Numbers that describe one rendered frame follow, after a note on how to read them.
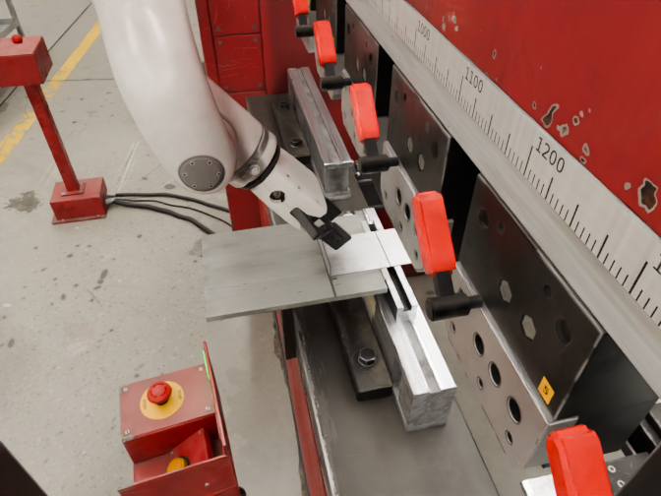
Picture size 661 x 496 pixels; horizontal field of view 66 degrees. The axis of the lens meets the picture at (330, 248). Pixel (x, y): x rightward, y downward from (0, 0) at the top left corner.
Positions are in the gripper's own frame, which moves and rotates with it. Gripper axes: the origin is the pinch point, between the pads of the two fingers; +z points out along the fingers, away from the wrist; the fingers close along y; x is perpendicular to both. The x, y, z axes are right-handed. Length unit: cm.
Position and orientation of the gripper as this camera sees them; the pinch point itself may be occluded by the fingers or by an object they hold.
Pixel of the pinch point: (331, 223)
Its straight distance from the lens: 75.7
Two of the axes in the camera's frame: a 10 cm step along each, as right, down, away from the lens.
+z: 6.3, 4.8, 6.1
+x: -7.5, 5.9, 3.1
